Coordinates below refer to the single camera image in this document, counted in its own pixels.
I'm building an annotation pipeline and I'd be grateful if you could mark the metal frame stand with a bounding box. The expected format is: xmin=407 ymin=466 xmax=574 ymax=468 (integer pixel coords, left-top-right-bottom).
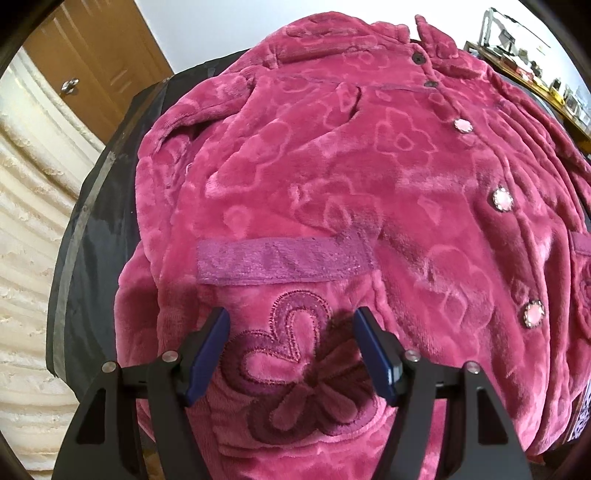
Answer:
xmin=480 ymin=7 xmax=551 ymax=51

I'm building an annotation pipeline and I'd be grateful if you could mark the wooden desk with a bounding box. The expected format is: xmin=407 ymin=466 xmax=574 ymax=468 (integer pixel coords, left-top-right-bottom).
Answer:
xmin=464 ymin=41 xmax=591 ymax=137

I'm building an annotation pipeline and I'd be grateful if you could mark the wooden door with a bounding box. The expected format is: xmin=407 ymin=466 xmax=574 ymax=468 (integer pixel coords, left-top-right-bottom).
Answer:
xmin=21 ymin=0 xmax=174 ymax=144

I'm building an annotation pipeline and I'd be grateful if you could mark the dark grey bed cover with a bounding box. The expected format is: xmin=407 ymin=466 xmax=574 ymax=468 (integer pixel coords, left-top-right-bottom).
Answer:
xmin=46 ymin=58 xmax=591 ymax=388

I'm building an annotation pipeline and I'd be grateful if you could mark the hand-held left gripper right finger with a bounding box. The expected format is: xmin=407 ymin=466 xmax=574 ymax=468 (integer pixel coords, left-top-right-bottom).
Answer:
xmin=353 ymin=307 xmax=532 ymax=480

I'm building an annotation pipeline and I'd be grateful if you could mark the purple dotted cloth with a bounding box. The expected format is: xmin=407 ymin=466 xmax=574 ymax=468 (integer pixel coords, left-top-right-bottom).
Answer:
xmin=570 ymin=383 xmax=591 ymax=444

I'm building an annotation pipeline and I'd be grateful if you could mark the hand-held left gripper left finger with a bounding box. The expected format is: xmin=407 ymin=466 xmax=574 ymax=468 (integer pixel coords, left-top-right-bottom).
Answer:
xmin=53 ymin=307 xmax=232 ymax=480

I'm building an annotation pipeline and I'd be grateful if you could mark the pink fleece robe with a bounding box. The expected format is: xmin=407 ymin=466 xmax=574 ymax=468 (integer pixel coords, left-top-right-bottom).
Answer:
xmin=113 ymin=14 xmax=591 ymax=480

